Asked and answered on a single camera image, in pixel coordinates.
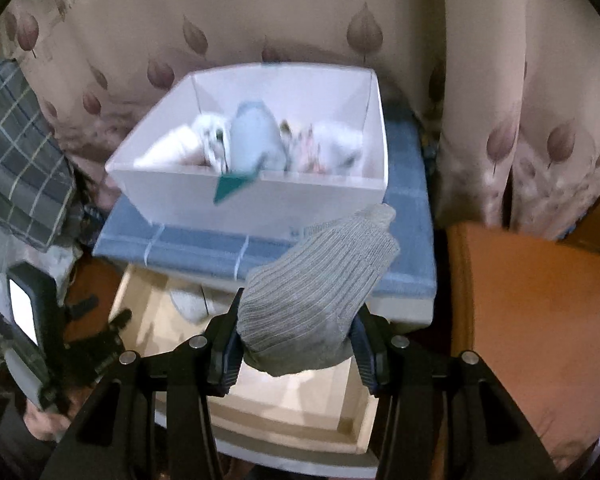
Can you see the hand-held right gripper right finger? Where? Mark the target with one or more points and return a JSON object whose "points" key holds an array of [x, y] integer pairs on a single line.
{"points": [[367, 362]]}

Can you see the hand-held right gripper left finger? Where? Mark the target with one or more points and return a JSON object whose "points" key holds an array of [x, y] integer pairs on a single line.
{"points": [[226, 360]]}

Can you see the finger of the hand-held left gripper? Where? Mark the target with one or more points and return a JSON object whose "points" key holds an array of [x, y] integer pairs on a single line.
{"points": [[82, 306], [105, 335]]}

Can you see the white ribbed sock bundle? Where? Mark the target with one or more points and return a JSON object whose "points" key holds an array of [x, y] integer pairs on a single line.
{"points": [[190, 304]]}

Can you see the grey cabinet drawer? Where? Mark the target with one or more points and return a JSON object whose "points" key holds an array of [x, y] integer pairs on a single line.
{"points": [[290, 400]]}

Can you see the grey ribbed sock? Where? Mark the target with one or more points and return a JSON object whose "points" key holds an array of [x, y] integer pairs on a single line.
{"points": [[310, 300]]}

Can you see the white cardboard box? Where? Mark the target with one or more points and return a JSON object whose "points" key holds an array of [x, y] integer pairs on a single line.
{"points": [[260, 205]]}

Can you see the white underwear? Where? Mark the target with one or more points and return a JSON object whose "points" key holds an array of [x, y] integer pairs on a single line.
{"points": [[175, 145]]}

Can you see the white sock pair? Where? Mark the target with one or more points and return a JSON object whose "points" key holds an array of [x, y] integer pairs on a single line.
{"points": [[340, 147]]}

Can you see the floral patterned underwear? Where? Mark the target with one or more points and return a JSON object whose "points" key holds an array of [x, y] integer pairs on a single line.
{"points": [[302, 152]]}

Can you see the blue sock pair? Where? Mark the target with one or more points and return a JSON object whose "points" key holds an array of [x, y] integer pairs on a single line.
{"points": [[252, 135]]}

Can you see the person's left hand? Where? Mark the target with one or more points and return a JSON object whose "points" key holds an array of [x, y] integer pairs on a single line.
{"points": [[45, 422]]}

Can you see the blue checked cloth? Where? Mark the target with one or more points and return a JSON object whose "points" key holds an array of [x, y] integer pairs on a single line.
{"points": [[410, 240]]}

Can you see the grey plaid cloth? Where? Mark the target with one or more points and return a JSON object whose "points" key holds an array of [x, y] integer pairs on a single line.
{"points": [[20, 160]]}

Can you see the beige leaf-print curtain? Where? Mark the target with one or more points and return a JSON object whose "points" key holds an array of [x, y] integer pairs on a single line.
{"points": [[180, 10], [530, 60]]}

